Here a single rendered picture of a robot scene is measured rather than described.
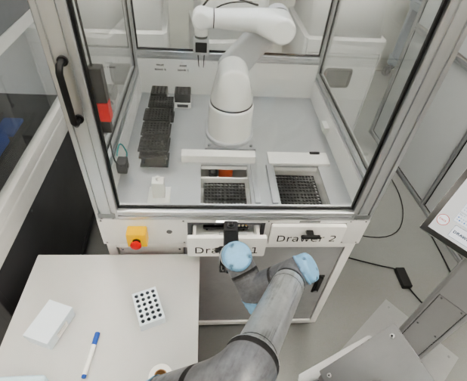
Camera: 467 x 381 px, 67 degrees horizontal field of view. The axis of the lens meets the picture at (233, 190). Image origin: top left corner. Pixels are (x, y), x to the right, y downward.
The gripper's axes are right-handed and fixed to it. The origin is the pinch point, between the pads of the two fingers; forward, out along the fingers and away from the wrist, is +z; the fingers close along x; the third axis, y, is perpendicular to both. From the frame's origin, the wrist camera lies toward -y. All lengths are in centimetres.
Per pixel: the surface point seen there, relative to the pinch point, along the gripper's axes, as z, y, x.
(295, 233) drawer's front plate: 7.5, -6.2, 26.6
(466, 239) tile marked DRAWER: -8, -3, 83
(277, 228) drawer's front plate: 5.3, -7.8, 19.1
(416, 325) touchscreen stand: 44, 36, 94
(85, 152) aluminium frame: -21, -28, -44
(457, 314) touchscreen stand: 22, 27, 99
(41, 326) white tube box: -4, 24, -59
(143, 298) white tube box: 3.4, 16.5, -28.9
